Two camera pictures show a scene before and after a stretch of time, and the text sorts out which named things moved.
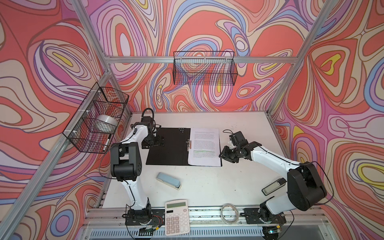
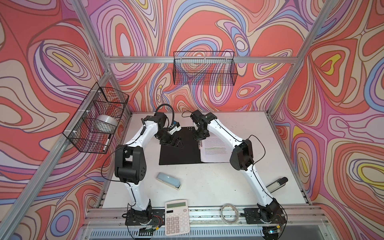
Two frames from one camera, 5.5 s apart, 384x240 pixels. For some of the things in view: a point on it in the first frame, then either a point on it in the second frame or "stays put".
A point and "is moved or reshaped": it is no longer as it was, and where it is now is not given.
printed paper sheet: (205, 147) is moved or reshaped
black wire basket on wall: (204, 68) stays put
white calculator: (176, 217) stays put
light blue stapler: (169, 181) stays put
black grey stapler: (274, 186) stays put
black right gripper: (225, 155) to (196, 137)
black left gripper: (161, 143) to (170, 142)
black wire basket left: (93, 126) stays put
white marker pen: (105, 147) stays put
